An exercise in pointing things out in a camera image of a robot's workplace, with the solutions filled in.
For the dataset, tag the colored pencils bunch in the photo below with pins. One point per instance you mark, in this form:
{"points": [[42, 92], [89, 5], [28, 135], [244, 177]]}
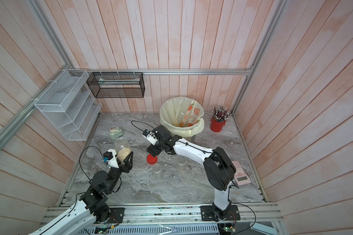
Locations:
{"points": [[221, 114]]}

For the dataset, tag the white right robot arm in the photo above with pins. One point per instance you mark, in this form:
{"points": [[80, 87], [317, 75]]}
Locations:
{"points": [[219, 168]]}

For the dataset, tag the red pencil cup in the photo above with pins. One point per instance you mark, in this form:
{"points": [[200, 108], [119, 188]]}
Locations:
{"points": [[217, 126]]}

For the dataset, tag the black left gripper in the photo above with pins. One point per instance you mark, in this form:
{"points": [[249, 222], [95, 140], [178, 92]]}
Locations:
{"points": [[128, 166]]}

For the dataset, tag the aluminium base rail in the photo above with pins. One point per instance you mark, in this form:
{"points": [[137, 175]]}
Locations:
{"points": [[192, 213]]}

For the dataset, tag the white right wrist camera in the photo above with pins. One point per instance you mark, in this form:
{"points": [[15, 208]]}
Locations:
{"points": [[150, 136]]}

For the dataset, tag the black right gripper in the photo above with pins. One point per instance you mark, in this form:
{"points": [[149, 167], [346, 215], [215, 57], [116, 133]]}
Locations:
{"points": [[152, 151]]}

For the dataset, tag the black wire mesh basket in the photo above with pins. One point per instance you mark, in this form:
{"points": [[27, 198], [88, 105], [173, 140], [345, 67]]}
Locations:
{"points": [[116, 85]]}

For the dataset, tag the cream trash bag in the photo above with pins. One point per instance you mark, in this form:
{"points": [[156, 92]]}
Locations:
{"points": [[182, 114]]}

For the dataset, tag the white wire mesh shelf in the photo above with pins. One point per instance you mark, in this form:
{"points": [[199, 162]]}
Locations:
{"points": [[70, 109]]}

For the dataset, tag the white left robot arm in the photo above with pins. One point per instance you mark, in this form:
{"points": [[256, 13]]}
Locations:
{"points": [[91, 207]]}

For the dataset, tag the grey trash bin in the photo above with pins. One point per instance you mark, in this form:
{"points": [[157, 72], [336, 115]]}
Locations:
{"points": [[187, 136]]}

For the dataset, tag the wide oatmeal jar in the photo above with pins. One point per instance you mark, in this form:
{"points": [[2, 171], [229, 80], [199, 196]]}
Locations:
{"points": [[181, 160]]}

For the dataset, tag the green small box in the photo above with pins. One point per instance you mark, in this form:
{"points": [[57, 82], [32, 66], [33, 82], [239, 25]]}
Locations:
{"points": [[115, 133]]}

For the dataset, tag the small oatmeal jar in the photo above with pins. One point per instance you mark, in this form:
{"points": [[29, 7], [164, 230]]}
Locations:
{"points": [[156, 169]]}

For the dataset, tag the red lidded oatmeal jar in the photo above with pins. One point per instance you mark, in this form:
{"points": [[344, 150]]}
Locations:
{"points": [[122, 148]]}

